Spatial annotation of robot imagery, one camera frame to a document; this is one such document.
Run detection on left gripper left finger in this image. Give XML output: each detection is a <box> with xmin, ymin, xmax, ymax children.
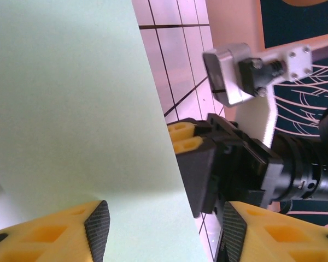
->
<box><xmin>0</xmin><ymin>200</ymin><xmax>111</xmax><ymax>262</ymax></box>

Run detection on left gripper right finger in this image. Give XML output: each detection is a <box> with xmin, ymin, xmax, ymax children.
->
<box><xmin>214</xmin><ymin>201</ymin><xmax>328</xmax><ymax>262</ymax></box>

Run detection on light green paper sheet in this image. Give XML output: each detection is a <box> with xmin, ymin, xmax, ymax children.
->
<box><xmin>0</xmin><ymin>0</ymin><xmax>214</xmax><ymax>262</ymax></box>

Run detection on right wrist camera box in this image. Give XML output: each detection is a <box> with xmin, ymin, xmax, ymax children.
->
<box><xmin>202</xmin><ymin>43</ymin><xmax>269</xmax><ymax>108</ymax></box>

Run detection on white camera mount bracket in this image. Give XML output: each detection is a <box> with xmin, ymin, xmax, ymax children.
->
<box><xmin>233</xmin><ymin>44</ymin><xmax>314</xmax><ymax>146</ymax></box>

